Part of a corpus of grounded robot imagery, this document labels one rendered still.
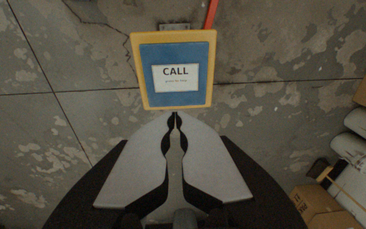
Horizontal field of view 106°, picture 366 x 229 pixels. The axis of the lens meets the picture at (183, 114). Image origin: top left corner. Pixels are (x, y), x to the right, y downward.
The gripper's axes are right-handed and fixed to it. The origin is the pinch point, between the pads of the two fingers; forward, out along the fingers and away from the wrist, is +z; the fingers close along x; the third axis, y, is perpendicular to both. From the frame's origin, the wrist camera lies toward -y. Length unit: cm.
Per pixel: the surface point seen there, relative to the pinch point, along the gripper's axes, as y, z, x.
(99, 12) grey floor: -18, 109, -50
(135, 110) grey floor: 59, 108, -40
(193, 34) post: -5.6, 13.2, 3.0
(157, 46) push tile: -4.3, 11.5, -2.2
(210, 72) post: 0.0, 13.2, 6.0
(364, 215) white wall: 180, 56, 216
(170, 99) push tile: 3.8, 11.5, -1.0
